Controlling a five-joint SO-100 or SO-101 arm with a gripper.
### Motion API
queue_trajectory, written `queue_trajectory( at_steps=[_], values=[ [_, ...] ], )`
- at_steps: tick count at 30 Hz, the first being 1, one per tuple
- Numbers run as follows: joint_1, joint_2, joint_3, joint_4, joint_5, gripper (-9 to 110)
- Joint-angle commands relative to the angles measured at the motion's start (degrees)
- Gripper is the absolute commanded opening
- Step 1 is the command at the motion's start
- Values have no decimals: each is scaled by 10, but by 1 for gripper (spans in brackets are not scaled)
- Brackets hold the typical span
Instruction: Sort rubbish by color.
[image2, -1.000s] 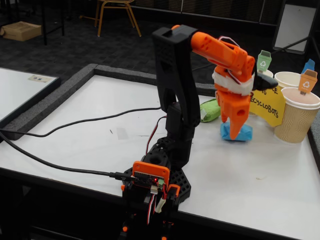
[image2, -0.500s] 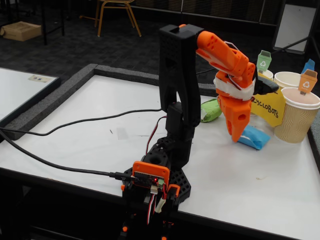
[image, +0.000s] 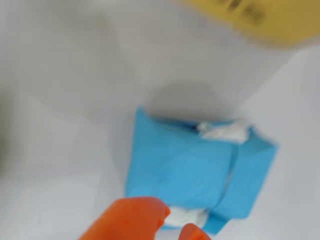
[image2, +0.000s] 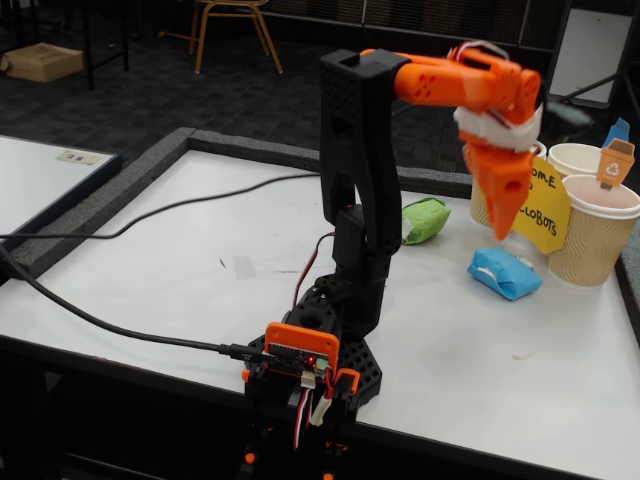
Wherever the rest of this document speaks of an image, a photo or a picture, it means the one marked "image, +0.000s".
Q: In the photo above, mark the blue paper bundle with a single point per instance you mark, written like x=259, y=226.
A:
x=187, y=170

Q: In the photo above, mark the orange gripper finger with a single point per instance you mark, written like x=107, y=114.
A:
x=130, y=220
x=192, y=233

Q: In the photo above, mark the yellow welcome paper sign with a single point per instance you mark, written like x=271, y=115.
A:
x=280, y=27

